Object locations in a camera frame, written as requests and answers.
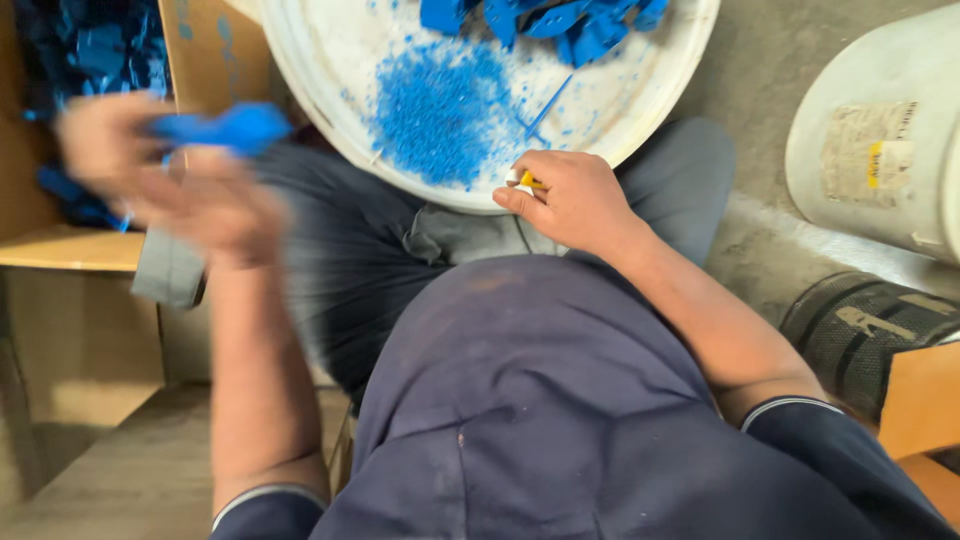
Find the person's left hand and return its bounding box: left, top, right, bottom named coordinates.
left=54, top=91, right=290, bottom=273

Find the person's right hand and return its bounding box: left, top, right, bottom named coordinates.
left=492, top=149, right=648, bottom=258

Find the blue plastic part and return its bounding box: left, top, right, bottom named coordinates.
left=148, top=101, right=295, bottom=160

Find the yellow white utility knife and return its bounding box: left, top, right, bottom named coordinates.
left=504, top=168, right=549, bottom=198

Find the cardboard box of blue parts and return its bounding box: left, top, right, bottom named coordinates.
left=0, top=0, right=275, bottom=273

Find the pile of blue plastic shavings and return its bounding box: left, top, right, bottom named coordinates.
left=369, top=41, right=530, bottom=190

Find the white plastic basin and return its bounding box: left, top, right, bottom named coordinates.
left=255, top=0, right=723, bottom=217

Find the thin blue plastic strip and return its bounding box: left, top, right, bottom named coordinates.
left=523, top=72, right=576, bottom=142

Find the heap of blue plastic parts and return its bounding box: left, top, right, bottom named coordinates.
left=418, top=0, right=670, bottom=69

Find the white plastic bucket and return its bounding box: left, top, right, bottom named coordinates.
left=783, top=3, right=960, bottom=267

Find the black woven sack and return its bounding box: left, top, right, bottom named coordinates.
left=778, top=270, right=960, bottom=423

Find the orange wooden stool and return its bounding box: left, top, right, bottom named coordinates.
left=876, top=341, right=960, bottom=530

